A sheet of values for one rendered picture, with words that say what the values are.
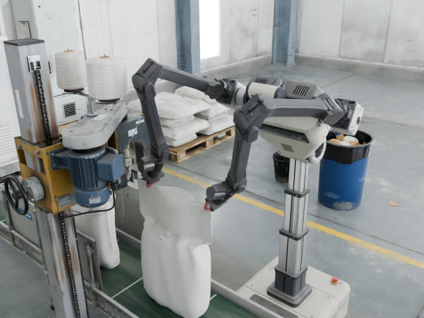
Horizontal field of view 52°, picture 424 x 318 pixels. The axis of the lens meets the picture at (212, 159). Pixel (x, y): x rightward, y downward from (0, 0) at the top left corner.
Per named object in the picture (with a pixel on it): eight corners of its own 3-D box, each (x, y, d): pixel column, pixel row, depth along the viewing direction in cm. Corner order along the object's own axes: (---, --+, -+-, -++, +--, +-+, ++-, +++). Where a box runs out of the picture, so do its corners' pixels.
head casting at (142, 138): (156, 163, 233) (153, 110, 221) (120, 178, 216) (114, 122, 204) (120, 150, 251) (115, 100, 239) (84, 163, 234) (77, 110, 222)
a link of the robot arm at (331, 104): (347, 111, 169) (339, 101, 171) (339, 103, 160) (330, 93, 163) (329, 126, 172) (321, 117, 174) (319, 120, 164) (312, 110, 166)
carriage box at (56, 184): (113, 189, 214) (107, 129, 201) (52, 216, 190) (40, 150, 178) (84, 176, 228) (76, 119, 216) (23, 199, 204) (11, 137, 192)
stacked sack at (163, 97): (187, 105, 545) (187, 94, 539) (146, 117, 500) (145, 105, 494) (164, 99, 572) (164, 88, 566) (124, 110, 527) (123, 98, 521)
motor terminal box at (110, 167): (126, 178, 187) (123, 153, 183) (115, 188, 178) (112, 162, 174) (108, 176, 189) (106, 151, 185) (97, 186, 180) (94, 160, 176)
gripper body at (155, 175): (140, 175, 210) (144, 164, 205) (155, 168, 217) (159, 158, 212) (148, 184, 207) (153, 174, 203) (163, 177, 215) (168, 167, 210)
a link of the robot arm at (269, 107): (263, 110, 137) (248, 88, 142) (243, 139, 145) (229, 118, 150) (347, 110, 164) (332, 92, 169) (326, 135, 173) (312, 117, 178)
